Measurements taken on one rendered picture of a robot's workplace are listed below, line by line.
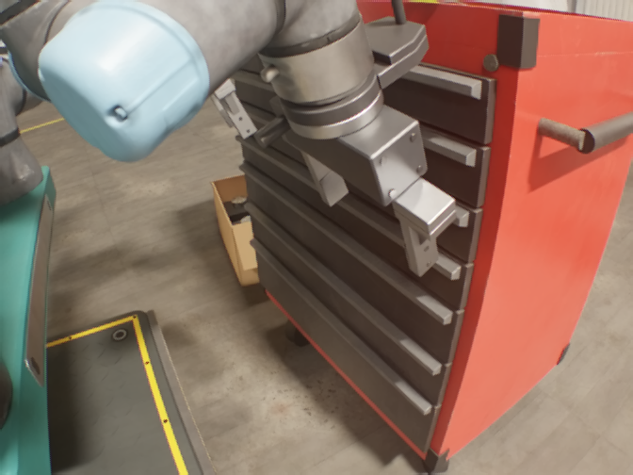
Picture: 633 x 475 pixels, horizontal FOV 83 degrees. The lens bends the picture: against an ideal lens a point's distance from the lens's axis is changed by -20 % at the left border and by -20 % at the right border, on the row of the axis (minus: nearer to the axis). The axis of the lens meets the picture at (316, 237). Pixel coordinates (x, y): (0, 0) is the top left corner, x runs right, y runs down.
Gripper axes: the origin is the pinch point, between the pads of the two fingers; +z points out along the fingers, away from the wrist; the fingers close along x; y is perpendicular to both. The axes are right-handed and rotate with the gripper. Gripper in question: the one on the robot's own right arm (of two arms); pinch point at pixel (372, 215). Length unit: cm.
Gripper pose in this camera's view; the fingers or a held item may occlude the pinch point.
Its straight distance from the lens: 42.9
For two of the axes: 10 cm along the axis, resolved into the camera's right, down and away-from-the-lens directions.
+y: -7.5, 6.3, -1.9
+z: 3.0, 5.9, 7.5
